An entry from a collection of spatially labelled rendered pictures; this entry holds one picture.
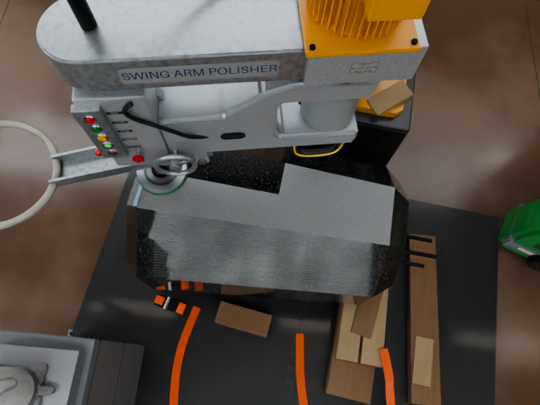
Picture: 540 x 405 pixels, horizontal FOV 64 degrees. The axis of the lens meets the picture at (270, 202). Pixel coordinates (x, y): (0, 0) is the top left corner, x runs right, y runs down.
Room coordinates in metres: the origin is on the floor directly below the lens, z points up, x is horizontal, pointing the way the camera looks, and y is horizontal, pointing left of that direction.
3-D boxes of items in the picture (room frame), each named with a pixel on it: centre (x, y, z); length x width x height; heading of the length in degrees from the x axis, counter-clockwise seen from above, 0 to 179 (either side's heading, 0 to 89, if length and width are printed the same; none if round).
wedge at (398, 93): (1.26, -0.55, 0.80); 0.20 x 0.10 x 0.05; 122
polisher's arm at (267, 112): (0.79, 0.09, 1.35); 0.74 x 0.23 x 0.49; 99
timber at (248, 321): (0.22, 0.10, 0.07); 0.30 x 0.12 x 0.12; 79
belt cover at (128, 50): (0.80, 0.13, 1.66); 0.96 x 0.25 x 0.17; 99
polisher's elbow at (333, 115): (0.85, -0.17, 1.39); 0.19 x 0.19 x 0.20
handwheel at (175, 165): (0.64, 0.34, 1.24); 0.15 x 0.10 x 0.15; 99
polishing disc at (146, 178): (0.74, 0.48, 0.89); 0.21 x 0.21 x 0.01
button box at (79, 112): (0.62, 0.53, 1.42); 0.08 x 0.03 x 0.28; 99
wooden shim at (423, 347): (0.06, -0.90, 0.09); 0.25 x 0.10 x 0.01; 172
